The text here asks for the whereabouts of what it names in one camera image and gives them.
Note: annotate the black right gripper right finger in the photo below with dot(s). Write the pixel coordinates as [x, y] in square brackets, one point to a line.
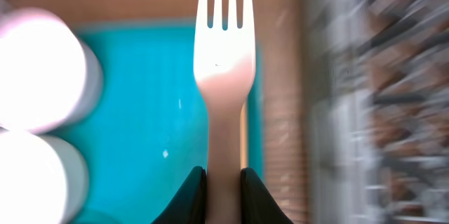
[257, 204]

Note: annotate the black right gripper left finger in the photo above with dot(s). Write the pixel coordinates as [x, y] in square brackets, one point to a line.
[188, 205]

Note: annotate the white plastic fork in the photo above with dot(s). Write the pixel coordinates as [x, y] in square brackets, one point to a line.
[224, 71]

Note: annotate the pink bowl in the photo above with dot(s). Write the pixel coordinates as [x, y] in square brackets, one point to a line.
[49, 77]

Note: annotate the grey dishwasher rack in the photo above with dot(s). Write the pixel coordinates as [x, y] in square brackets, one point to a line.
[377, 104]

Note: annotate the teal plastic tray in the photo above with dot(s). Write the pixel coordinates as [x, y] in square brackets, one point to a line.
[150, 128]

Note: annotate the white bowl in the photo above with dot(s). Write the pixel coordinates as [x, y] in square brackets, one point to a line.
[44, 179]

